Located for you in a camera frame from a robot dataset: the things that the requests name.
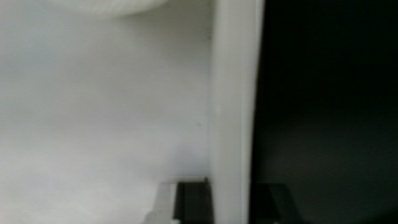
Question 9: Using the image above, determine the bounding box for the white square tabletop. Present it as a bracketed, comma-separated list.
[0, 0, 264, 224]

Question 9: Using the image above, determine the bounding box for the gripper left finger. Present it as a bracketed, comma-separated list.
[143, 181, 213, 224]

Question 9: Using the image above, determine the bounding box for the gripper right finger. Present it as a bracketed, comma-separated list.
[254, 183, 305, 224]

